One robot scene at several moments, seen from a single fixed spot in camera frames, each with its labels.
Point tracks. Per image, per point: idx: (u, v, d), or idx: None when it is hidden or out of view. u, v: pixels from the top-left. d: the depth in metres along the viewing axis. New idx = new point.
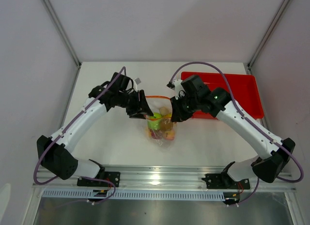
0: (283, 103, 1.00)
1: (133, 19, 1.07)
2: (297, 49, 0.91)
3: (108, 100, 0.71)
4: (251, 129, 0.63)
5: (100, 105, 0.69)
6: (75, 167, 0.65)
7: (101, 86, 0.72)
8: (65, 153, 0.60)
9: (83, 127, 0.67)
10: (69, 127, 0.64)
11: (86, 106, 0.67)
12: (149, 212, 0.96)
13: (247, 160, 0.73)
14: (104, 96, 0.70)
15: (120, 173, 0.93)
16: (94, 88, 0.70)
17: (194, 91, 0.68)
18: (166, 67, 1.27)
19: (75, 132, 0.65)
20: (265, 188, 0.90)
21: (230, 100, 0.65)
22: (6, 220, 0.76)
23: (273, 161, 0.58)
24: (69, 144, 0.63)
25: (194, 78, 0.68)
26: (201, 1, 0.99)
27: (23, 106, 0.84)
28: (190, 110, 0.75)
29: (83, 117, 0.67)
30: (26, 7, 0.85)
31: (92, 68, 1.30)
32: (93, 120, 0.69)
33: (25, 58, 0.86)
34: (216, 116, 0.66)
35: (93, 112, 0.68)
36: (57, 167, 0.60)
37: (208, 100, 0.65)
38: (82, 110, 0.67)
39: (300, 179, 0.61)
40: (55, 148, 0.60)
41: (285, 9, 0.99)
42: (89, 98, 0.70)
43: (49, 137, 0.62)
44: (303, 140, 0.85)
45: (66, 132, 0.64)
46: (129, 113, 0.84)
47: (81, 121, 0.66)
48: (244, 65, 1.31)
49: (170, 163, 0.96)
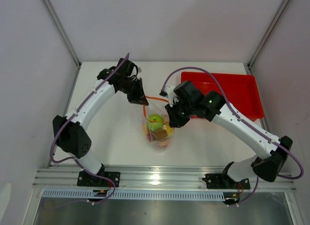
0: (282, 102, 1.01)
1: (132, 19, 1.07)
2: (297, 49, 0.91)
3: (116, 82, 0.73)
4: (249, 130, 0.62)
5: (109, 87, 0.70)
6: (88, 146, 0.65)
7: (109, 69, 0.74)
8: (81, 129, 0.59)
9: (95, 107, 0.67)
10: (82, 106, 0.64)
11: (96, 87, 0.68)
12: (149, 211, 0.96)
13: (247, 160, 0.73)
14: (113, 77, 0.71)
15: (120, 173, 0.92)
16: (101, 71, 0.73)
17: (188, 97, 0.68)
18: (166, 67, 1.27)
19: (89, 111, 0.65)
20: (265, 188, 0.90)
21: (225, 103, 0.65)
22: (6, 220, 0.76)
23: (273, 161, 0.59)
24: (84, 122, 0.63)
25: (187, 85, 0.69)
26: (201, 1, 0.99)
27: (22, 106, 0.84)
28: (185, 116, 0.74)
29: (95, 96, 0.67)
30: (25, 7, 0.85)
31: (92, 68, 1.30)
32: (102, 100, 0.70)
33: (25, 57, 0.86)
34: (212, 120, 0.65)
35: (103, 93, 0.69)
36: (72, 145, 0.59)
37: (202, 104, 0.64)
38: (92, 91, 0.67)
39: (300, 177, 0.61)
40: (71, 125, 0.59)
41: (285, 9, 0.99)
42: (98, 80, 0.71)
43: (64, 116, 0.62)
44: (303, 140, 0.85)
45: (80, 111, 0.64)
46: (131, 100, 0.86)
47: (93, 102, 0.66)
48: (244, 65, 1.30)
49: (170, 163, 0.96)
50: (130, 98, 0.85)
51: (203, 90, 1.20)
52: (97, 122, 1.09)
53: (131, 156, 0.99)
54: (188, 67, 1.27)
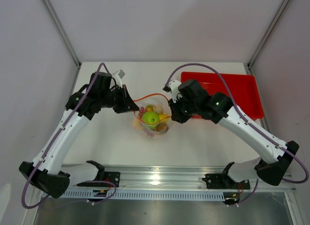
0: (282, 103, 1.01)
1: (132, 19, 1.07)
2: (296, 49, 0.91)
3: (88, 108, 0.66)
4: (256, 134, 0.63)
5: (79, 119, 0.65)
6: (66, 184, 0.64)
7: (78, 93, 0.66)
8: (49, 179, 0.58)
9: (65, 145, 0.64)
10: (49, 151, 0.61)
11: (64, 122, 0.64)
12: (149, 211, 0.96)
13: (249, 163, 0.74)
14: (83, 105, 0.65)
15: (120, 173, 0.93)
16: (70, 97, 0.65)
17: (194, 97, 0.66)
18: (166, 67, 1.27)
19: (57, 154, 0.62)
20: (265, 189, 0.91)
21: (232, 105, 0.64)
22: (6, 220, 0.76)
23: (280, 166, 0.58)
24: (54, 167, 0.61)
25: (193, 84, 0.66)
26: (201, 0, 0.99)
27: (22, 106, 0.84)
28: (188, 114, 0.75)
29: (63, 135, 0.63)
30: (25, 7, 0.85)
31: (92, 68, 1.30)
32: (74, 134, 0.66)
33: (25, 57, 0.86)
34: (218, 122, 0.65)
35: (73, 127, 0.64)
36: (44, 191, 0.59)
37: (209, 106, 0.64)
38: (60, 129, 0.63)
39: (302, 182, 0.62)
40: (38, 175, 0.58)
41: (285, 9, 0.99)
42: (66, 110, 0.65)
43: (30, 164, 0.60)
44: (303, 140, 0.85)
45: (47, 155, 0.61)
46: (117, 111, 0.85)
47: (61, 142, 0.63)
48: (244, 65, 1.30)
49: (170, 163, 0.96)
50: (116, 109, 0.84)
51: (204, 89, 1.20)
52: (97, 122, 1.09)
53: (131, 156, 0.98)
54: (188, 67, 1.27)
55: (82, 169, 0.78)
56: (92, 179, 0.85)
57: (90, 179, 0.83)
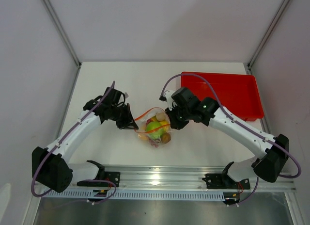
0: (282, 103, 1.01)
1: (132, 19, 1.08)
2: (296, 49, 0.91)
3: (102, 112, 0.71)
4: (242, 130, 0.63)
5: (95, 117, 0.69)
6: (69, 180, 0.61)
7: (95, 100, 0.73)
8: (62, 163, 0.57)
9: (80, 138, 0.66)
10: (65, 138, 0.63)
11: (81, 118, 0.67)
12: (149, 212, 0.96)
13: (248, 161, 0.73)
14: (99, 108, 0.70)
15: (120, 173, 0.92)
16: (87, 101, 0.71)
17: (185, 103, 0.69)
18: (166, 67, 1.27)
19: (71, 143, 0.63)
20: (265, 188, 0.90)
21: (219, 106, 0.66)
22: (6, 219, 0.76)
23: (268, 158, 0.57)
24: (66, 154, 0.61)
25: (183, 91, 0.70)
26: (200, 1, 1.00)
27: (22, 106, 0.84)
28: (183, 120, 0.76)
29: (79, 127, 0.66)
30: (26, 8, 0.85)
31: (92, 68, 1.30)
32: (88, 132, 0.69)
33: (25, 57, 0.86)
34: (209, 124, 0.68)
35: (88, 124, 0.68)
36: (53, 176, 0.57)
37: (198, 109, 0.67)
38: (77, 122, 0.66)
39: (298, 175, 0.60)
40: (52, 158, 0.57)
41: (285, 9, 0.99)
42: (83, 110, 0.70)
43: (45, 148, 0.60)
44: (303, 140, 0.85)
45: (62, 142, 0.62)
46: (120, 126, 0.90)
47: (78, 132, 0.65)
48: (244, 65, 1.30)
49: (170, 163, 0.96)
50: (119, 124, 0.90)
51: (204, 90, 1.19)
52: None
53: (131, 156, 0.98)
54: (188, 67, 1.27)
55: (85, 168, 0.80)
56: (93, 178, 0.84)
57: (90, 178, 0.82)
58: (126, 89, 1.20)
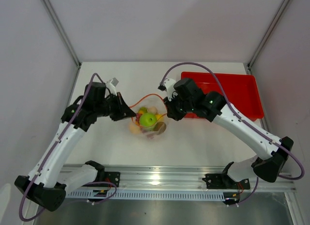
0: (282, 104, 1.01)
1: (132, 19, 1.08)
2: (296, 49, 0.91)
3: (84, 119, 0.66)
4: (249, 130, 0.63)
5: (75, 130, 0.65)
6: (62, 196, 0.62)
7: (73, 105, 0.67)
8: (45, 192, 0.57)
9: (62, 158, 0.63)
10: (45, 163, 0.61)
11: (59, 136, 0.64)
12: (149, 212, 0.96)
13: (245, 161, 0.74)
14: (79, 116, 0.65)
15: (120, 173, 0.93)
16: (66, 110, 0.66)
17: (189, 96, 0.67)
18: (166, 67, 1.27)
19: (54, 166, 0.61)
20: (265, 188, 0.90)
21: (226, 103, 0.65)
22: (6, 220, 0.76)
23: (273, 161, 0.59)
24: (50, 180, 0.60)
25: (188, 83, 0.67)
26: (201, 1, 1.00)
27: (23, 106, 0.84)
28: (183, 112, 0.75)
29: (58, 147, 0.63)
30: (26, 8, 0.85)
31: (92, 68, 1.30)
32: (70, 147, 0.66)
33: (25, 58, 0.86)
34: (212, 120, 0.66)
35: (69, 140, 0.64)
36: (41, 204, 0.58)
37: (204, 105, 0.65)
38: (56, 141, 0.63)
39: (298, 178, 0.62)
40: (34, 189, 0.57)
41: (284, 9, 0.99)
42: (62, 122, 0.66)
43: (26, 177, 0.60)
44: (303, 140, 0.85)
45: (43, 168, 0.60)
46: (115, 118, 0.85)
47: (58, 153, 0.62)
48: (244, 65, 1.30)
49: (170, 163, 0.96)
50: (113, 117, 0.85)
51: (204, 90, 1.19)
52: (97, 122, 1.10)
53: (131, 156, 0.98)
54: (188, 67, 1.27)
55: (80, 175, 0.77)
56: (93, 179, 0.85)
57: (90, 181, 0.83)
58: (126, 89, 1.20)
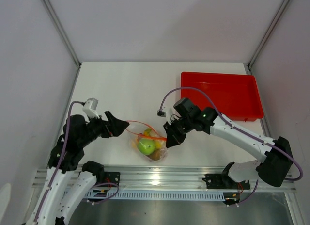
0: (282, 103, 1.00)
1: (132, 19, 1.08)
2: (297, 49, 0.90)
3: (70, 162, 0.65)
4: (237, 133, 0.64)
5: (64, 176, 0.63)
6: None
7: (56, 151, 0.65)
8: None
9: (56, 203, 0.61)
10: (40, 211, 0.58)
11: (49, 183, 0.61)
12: (149, 212, 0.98)
13: (250, 162, 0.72)
14: (64, 163, 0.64)
15: (120, 173, 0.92)
16: (51, 155, 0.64)
17: (186, 113, 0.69)
18: (167, 67, 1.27)
19: (50, 213, 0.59)
20: (265, 189, 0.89)
21: (218, 115, 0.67)
22: (7, 218, 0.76)
23: (268, 161, 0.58)
24: None
25: (185, 101, 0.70)
26: (200, 1, 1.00)
27: (23, 106, 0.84)
28: (186, 131, 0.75)
29: (50, 194, 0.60)
30: (26, 9, 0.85)
31: (92, 68, 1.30)
32: (62, 190, 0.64)
33: (25, 58, 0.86)
34: (209, 132, 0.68)
35: (59, 185, 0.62)
36: None
37: (198, 119, 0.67)
38: (47, 189, 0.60)
39: (300, 177, 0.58)
40: None
41: (285, 9, 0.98)
42: (50, 168, 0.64)
43: None
44: (303, 140, 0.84)
45: (39, 217, 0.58)
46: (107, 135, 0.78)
47: (52, 199, 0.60)
48: (244, 65, 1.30)
49: (170, 163, 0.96)
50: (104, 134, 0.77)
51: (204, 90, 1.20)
52: None
53: (130, 157, 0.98)
54: (188, 67, 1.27)
55: (77, 194, 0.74)
56: (94, 183, 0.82)
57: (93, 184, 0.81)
58: (126, 89, 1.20)
